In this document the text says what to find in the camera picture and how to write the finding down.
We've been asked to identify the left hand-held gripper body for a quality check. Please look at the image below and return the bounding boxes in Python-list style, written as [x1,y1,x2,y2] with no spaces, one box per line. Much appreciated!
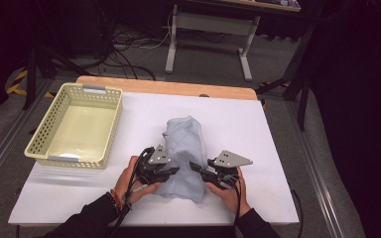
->
[135,143,172,185]

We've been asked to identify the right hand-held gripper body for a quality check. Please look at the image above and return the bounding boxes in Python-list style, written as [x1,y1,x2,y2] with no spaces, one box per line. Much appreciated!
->
[204,150,254,191]

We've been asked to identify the light blue-grey tank top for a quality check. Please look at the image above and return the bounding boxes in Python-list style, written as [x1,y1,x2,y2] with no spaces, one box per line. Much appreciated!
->
[157,115,209,204]

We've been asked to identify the pale yellow perforated plastic basket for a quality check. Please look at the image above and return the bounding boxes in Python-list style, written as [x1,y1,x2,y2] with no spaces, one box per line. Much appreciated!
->
[24,82,124,170]

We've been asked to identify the person's right hand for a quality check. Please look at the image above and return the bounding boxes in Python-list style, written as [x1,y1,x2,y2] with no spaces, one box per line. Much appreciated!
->
[205,167,252,217]

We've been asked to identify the person's left hand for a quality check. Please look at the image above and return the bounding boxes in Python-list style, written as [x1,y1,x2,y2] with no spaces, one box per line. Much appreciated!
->
[113,156,163,210]

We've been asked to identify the black stand with slanted legs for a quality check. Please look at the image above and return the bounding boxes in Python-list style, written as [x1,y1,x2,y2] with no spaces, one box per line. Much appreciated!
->
[254,26,316,132]

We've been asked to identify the wooden desk with grey metal legs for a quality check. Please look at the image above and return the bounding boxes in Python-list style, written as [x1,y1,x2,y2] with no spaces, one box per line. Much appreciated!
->
[163,0,302,82]

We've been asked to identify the black tripod stand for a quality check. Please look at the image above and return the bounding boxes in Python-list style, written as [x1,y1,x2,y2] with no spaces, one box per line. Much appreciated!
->
[22,43,92,111]

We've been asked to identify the yellow and black hazard tape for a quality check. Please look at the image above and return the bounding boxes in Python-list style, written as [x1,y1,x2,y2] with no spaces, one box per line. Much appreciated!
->
[6,67,58,99]

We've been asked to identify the right hand-held gripper black cable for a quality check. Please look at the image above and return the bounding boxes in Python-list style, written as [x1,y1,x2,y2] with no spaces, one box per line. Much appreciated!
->
[232,172,243,226]

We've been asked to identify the hand-held gripper black cable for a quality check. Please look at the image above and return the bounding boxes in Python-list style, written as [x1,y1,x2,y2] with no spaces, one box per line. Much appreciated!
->
[232,172,243,226]
[107,148,147,238]

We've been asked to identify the left hand-held gripper black cable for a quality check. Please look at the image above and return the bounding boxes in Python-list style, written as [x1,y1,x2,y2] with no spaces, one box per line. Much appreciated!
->
[107,148,147,238]

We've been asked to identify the beaded wrist bracelets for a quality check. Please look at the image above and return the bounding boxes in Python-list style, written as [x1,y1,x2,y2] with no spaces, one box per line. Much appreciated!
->
[105,187,126,213]

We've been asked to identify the black cable beside table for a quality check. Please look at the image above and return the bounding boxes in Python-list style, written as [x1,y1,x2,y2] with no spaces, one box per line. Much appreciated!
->
[289,187,305,238]

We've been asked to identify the aluminium floor rail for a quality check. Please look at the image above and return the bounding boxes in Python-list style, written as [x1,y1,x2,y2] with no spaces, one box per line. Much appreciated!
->
[0,78,53,196]
[284,98,346,238]

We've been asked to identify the tangle of black floor cables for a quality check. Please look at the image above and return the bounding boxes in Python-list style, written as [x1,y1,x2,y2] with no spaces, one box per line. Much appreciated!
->
[90,9,173,82]

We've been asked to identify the white floor cable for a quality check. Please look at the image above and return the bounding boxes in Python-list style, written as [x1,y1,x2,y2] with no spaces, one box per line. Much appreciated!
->
[138,9,175,51]

